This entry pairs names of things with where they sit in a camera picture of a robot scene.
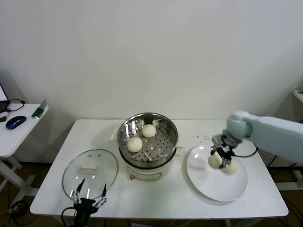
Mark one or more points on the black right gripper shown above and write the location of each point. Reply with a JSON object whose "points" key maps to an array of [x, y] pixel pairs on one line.
{"points": [[225, 151]]}

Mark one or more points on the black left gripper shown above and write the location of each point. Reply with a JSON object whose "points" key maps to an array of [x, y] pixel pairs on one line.
{"points": [[82, 205]]}

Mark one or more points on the white steamed baozi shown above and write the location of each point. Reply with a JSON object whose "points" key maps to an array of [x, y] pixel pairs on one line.
{"points": [[232, 169], [213, 161], [148, 130], [135, 144]]}

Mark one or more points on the round glass pot lid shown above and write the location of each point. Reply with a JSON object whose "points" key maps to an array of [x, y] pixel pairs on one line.
{"points": [[106, 165]]}

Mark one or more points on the pale right robot arm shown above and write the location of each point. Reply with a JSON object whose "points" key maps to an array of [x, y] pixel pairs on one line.
{"points": [[272, 132]]}

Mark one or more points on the steel steamer pot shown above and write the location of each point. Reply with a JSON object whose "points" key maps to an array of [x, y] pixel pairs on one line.
{"points": [[144, 176]]}

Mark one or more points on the stainless steel steamer basket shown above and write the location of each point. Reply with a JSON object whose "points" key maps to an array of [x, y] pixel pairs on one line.
{"points": [[163, 142]]}

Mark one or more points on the white round plate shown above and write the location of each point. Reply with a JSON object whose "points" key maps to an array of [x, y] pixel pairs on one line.
{"points": [[203, 184]]}

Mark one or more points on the white stand base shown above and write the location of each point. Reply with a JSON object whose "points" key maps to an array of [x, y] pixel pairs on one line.
{"points": [[291, 185]]}

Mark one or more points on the white floor power strip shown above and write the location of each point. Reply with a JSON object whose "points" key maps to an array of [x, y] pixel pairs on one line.
{"points": [[14, 208]]}

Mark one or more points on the white side desk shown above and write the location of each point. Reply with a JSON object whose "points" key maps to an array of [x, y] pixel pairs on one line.
{"points": [[16, 142]]}

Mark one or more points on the green white card box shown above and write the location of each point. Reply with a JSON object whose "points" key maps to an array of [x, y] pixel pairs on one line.
{"points": [[39, 111]]}

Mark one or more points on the white shelf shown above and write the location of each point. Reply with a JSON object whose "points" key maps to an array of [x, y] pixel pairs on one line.
{"points": [[298, 95]]}

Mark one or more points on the blue computer mouse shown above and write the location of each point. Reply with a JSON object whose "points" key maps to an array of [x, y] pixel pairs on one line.
{"points": [[16, 121]]}

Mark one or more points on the small black adapter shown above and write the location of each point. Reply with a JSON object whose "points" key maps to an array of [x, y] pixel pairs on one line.
{"points": [[2, 118]]}

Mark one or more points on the black laptop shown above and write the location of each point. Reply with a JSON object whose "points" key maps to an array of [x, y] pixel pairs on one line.
{"points": [[2, 105]]}

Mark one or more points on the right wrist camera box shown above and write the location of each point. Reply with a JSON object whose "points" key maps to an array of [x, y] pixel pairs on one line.
{"points": [[216, 139]]}

